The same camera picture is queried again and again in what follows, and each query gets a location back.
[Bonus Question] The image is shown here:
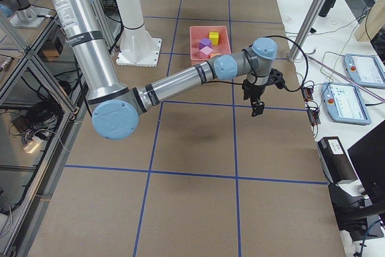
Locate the black bottle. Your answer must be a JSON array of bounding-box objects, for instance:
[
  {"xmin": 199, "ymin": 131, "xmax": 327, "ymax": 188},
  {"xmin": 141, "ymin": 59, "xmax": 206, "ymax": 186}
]
[{"xmin": 318, "ymin": 0, "xmax": 336, "ymax": 17}]

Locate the black monitor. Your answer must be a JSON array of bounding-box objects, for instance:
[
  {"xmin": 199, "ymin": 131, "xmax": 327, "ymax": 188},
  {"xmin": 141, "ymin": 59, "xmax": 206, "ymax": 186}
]
[{"xmin": 348, "ymin": 121, "xmax": 385, "ymax": 203}]

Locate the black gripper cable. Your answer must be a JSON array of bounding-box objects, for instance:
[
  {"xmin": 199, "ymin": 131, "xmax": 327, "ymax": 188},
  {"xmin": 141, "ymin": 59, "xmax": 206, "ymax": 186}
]
[{"xmin": 243, "ymin": 34, "xmax": 309, "ymax": 92}]

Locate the aluminium frame post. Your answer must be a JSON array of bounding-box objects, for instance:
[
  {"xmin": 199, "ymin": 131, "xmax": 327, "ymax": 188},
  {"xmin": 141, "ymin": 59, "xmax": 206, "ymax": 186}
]
[{"xmin": 287, "ymin": 0, "xmax": 325, "ymax": 62}]

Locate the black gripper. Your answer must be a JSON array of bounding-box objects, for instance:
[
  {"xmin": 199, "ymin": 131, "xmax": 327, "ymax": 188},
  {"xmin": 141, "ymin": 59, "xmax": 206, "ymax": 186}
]
[{"xmin": 242, "ymin": 69, "xmax": 285, "ymax": 117}]

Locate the black box device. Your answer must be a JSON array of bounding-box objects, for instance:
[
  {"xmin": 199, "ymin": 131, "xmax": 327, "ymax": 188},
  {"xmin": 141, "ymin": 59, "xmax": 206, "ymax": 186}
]
[{"xmin": 317, "ymin": 137, "xmax": 358, "ymax": 185}]

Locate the metal grabber stick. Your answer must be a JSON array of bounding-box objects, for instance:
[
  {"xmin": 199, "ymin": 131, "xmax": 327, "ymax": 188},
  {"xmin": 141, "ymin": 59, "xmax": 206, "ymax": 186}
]
[{"xmin": 305, "ymin": 54, "xmax": 385, "ymax": 103}]

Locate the yellow foam block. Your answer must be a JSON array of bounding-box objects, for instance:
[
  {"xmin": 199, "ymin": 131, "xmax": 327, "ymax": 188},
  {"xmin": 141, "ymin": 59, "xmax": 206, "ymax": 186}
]
[{"xmin": 209, "ymin": 31, "xmax": 220, "ymax": 46}]

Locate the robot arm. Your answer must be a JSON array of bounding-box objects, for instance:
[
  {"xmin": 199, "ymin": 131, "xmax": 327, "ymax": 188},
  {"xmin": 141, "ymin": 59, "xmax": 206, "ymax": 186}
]
[{"xmin": 50, "ymin": 0, "xmax": 285, "ymax": 140}]

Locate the orange foam block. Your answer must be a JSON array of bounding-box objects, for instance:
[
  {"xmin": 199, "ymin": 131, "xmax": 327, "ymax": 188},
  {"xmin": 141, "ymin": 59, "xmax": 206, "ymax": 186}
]
[{"xmin": 210, "ymin": 53, "xmax": 220, "ymax": 58}]

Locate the blue teach pendant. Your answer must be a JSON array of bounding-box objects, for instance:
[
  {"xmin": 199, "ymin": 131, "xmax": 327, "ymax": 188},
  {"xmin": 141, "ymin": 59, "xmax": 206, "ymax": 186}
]
[
  {"xmin": 343, "ymin": 54, "xmax": 384, "ymax": 88},
  {"xmin": 321, "ymin": 82, "xmax": 371, "ymax": 125}
]

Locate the blue teach pendant near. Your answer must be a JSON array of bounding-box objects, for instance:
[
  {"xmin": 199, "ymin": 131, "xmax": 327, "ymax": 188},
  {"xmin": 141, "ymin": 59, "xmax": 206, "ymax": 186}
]
[{"xmin": 321, "ymin": 82, "xmax": 371, "ymax": 125}]

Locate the blue teach pendant far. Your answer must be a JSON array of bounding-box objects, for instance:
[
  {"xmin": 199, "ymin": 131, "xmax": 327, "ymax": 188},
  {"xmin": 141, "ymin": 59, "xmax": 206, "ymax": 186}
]
[{"xmin": 343, "ymin": 54, "xmax": 384, "ymax": 88}]

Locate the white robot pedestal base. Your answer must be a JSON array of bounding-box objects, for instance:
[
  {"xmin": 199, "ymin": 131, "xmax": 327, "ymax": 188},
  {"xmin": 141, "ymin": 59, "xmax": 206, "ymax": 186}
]
[{"xmin": 117, "ymin": 0, "xmax": 162, "ymax": 67}]

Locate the pink plastic bin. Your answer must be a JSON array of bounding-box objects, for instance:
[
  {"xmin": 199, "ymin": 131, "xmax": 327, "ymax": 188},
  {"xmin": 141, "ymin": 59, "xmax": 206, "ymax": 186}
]
[{"xmin": 189, "ymin": 26, "xmax": 231, "ymax": 65}]

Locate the light pink foam block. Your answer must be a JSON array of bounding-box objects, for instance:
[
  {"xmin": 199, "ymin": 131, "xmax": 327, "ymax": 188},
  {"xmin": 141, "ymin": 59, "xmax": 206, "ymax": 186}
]
[{"xmin": 199, "ymin": 46, "xmax": 213, "ymax": 59}]

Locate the purple foam block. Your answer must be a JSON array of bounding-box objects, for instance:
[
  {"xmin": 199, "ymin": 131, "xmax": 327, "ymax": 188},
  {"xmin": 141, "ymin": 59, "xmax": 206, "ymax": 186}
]
[{"xmin": 199, "ymin": 37, "xmax": 212, "ymax": 50}]

